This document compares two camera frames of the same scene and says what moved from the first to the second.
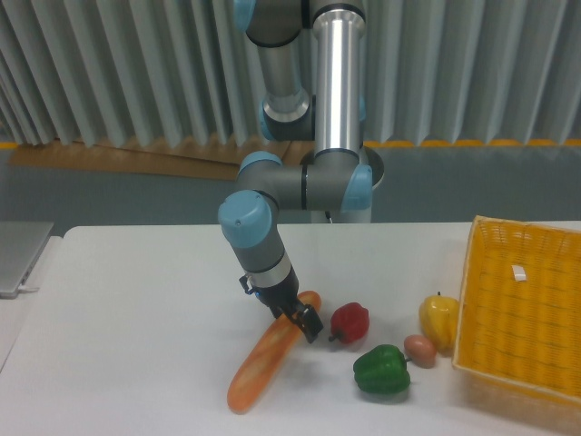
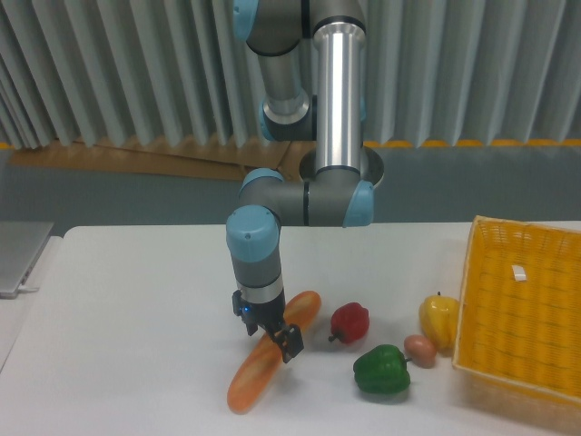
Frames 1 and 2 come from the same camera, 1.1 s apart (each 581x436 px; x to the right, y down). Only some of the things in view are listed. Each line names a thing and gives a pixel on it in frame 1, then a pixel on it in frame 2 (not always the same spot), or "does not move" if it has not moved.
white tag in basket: [519, 273] does not move
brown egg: [420, 351] does not move
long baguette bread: [260, 368] does not move
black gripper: [281, 297] -> [270, 314]
